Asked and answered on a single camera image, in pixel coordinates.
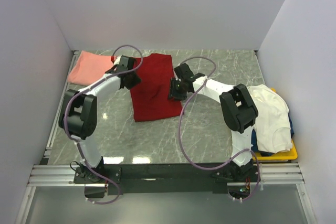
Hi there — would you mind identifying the red t shirt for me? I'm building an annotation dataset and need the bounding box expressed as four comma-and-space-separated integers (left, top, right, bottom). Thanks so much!
130, 53, 182, 122

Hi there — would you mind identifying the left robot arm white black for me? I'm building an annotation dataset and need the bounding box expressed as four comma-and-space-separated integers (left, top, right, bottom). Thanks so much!
58, 56, 141, 183

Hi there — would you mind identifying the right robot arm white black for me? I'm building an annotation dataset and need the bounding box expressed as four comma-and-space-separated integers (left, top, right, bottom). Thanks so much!
169, 63, 258, 182

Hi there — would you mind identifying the folded pink t shirt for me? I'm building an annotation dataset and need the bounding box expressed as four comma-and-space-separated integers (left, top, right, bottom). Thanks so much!
68, 51, 114, 86

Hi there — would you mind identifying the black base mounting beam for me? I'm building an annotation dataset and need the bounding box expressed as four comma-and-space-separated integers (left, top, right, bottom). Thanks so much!
73, 164, 258, 198

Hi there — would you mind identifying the white t shirt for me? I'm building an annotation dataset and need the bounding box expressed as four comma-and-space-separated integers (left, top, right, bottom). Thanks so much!
246, 84, 293, 154

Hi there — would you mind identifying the blue t shirt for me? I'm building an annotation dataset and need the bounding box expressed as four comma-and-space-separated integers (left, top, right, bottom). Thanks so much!
288, 114, 295, 139

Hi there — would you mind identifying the yellow plastic bin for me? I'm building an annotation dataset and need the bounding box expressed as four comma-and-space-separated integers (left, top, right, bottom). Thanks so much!
253, 87, 299, 162

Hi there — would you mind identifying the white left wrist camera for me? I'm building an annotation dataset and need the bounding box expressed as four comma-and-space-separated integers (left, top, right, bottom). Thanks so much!
111, 56, 123, 65

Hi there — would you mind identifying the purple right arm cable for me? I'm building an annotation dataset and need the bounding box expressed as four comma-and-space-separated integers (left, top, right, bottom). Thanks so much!
178, 56, 262, 202

